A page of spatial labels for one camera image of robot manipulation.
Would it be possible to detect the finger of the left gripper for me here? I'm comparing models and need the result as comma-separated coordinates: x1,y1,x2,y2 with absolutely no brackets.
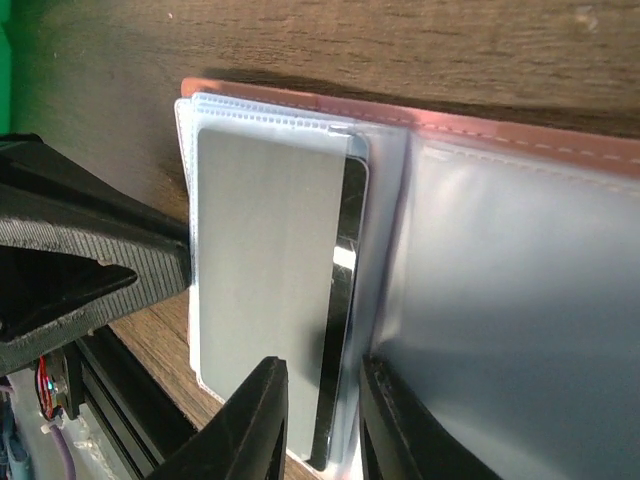
1,133,189,246
1,216,191,374

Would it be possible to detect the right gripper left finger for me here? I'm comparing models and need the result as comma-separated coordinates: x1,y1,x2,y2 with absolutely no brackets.
149,356,288,480

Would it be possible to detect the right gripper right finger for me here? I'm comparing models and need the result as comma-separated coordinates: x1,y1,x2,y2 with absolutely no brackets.
359,356,498,479

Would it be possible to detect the grey black card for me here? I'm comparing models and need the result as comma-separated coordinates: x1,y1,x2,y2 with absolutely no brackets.
194,128,369,470

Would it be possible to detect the green plastic bin middle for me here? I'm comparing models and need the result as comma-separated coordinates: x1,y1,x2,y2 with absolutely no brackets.
0,25,12,134

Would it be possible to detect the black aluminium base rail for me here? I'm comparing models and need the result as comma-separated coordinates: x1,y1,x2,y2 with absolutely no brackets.
62,327,197,479

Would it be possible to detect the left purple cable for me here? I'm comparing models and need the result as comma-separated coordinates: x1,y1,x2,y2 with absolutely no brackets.
49,424,79,480

